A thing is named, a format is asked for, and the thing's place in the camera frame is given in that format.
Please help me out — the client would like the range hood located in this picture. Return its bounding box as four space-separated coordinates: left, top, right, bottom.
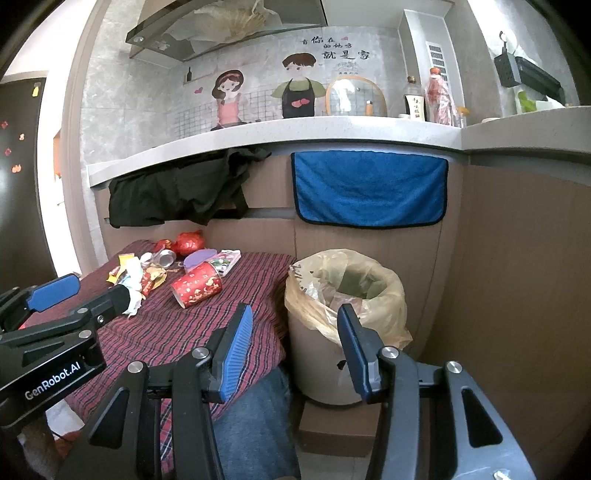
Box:
125 1 328 66

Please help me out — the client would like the red paper cup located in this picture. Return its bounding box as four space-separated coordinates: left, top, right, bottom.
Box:
171 262 222 309

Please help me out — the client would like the clear bottle with label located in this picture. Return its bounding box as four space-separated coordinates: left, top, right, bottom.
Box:
404 75 426 121

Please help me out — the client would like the yellow snack wrapper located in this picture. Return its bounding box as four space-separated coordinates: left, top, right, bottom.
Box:
107 253 135 285

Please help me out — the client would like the red gold snack wrapper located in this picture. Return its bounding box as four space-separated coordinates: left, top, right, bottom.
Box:
140 266 167 298

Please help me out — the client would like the red drink bottle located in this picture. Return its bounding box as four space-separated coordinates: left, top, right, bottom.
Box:
426 67 456 126

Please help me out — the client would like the pink Kleenex tissue pack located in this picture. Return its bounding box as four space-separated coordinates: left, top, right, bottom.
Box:
207 250 242 278

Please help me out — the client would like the black refrigerator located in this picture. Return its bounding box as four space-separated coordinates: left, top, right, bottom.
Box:
0 77 56 292

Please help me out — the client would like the red drink can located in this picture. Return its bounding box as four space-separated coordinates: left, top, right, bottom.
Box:
151 239 176 268

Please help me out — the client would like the black cloth hanging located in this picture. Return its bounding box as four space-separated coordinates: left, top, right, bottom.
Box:
108 146 270 228

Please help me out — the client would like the blue towel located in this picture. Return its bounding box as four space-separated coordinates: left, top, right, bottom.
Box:
290 150 449 230

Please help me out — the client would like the red plaid tablecloth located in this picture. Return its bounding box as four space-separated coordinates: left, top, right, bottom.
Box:
22 238 297 476

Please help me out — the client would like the purple felt coaster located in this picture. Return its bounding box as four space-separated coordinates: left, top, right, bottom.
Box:
183 248 217 272

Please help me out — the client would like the round wooden frame mirror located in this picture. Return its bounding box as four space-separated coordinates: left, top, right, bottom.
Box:
325 75 388 117

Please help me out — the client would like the trash bin with yellow bag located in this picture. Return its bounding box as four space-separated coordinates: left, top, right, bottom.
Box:
284 249 413 406

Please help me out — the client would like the white tissue bundle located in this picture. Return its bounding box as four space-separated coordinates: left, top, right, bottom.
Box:
118 256 144 317

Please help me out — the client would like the brown cardboard box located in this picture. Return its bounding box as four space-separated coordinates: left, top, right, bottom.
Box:
297 401 380 458

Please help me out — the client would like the blue jeans leg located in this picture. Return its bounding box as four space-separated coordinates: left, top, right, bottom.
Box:
213 367 301 479

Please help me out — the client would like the green plastic bag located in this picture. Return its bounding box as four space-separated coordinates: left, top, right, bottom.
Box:
515 90 537 114

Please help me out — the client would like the red plastic bag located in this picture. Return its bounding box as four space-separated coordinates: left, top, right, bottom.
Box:
170 230 205 258

